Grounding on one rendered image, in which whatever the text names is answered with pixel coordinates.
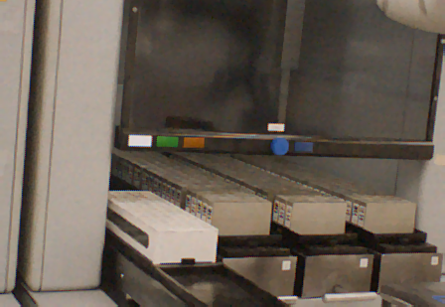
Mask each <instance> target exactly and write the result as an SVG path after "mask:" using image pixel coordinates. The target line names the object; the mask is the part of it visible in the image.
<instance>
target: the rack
mask: <svg viewBox="0 0 445 307"><path fill-rule="evenodd" d="M105 226H106V227H107V228H109V229H110V230H112V232H115V234H117V235H118V236H119V237H121V238H122V239H124V240H125V241H126V242H128V243H129V244H131V246H133V247H134V248H136V249H137V250H139V251H140V252H142V254H143V255H145V256H146V257H148V258H149V259H151V261H153V264H160V263H165V262H181V258H184V257H193V258H194V259H195V260H196V261H211V262H216V255H217V241H218V234H219V230H218V229H217V228H214V227H213V226H210V225H209V224H208V223H206V222H204V221H201V220H200V219H198V218H197V217H194V216H193V215H192V214H189V213H188V212H185V211H184V210H181V208H179V207H176V206H175V205H173V204H172V203H169V202H167V201H165V200H164V199H163V198H161V197H159V196H156V195H155V194H153V193H151V192H143V191H108V203H107V211H106V220H105ZM128 243H127V244H128ZM142 254H141V255H142Z"/></svg>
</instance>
